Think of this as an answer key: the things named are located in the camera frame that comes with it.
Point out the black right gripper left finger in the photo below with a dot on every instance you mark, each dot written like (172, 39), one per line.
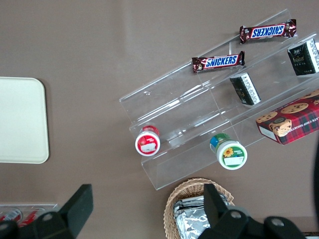
(77, 206)

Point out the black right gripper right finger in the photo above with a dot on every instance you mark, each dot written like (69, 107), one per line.
(214, 206)

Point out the clear plastic can holder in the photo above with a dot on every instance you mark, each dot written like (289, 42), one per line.
(49, 207)

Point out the red soda can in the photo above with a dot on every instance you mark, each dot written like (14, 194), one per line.
(31, 216)
(10, 215)

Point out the cream white plastic tray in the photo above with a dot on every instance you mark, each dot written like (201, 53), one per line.
(22, 119)

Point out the red lidded small jar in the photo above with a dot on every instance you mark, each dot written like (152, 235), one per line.
(147, 144)

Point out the green lidded small jar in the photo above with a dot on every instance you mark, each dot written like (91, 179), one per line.
(230, 154)

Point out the dark green tea box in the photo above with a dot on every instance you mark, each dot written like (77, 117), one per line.
(302, 58)
(245, 89)

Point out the silver foil wrapped pack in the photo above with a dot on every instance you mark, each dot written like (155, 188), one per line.
(190, 222)
(193, 202)

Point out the light wicker basket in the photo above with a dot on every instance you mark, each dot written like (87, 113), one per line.
(172, 199)

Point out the clear acrylic stepped display shelf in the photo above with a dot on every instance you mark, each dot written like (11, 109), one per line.
(189, 104)

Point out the red tartan cookie box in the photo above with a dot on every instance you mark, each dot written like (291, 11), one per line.
(291, 119)

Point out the Snickers chocolate bar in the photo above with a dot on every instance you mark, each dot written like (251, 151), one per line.
(268, 31)
(219, 61)

